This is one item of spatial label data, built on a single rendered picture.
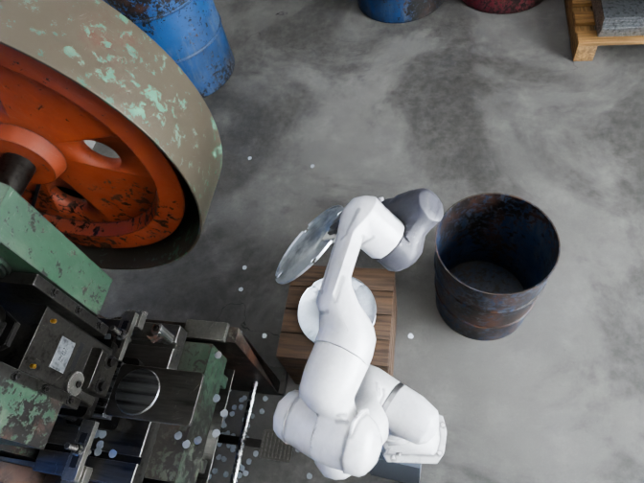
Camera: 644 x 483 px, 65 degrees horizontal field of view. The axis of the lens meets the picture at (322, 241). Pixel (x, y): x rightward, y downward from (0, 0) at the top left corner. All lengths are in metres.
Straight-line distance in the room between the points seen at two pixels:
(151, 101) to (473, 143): 2.06
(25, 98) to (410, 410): 1.04
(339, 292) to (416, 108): 2.12
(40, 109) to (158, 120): 0.27
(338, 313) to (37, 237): 0.60
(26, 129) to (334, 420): 0.85
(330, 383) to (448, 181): 1.84
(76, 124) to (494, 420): 1.72
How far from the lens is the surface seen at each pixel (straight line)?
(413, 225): 1.03
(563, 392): 2.21
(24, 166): 1.25
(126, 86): 0.96
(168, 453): 1.57
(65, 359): 1.31
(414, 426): 1.26
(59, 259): 1.18
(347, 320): 0.93
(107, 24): 1.01
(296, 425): 1.00
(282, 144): 2.89
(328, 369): 0.91
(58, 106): 1.12
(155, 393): 1.47
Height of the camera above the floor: 2.06
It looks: 57 degrees down
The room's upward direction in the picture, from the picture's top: 16 degrees counter-clockwise
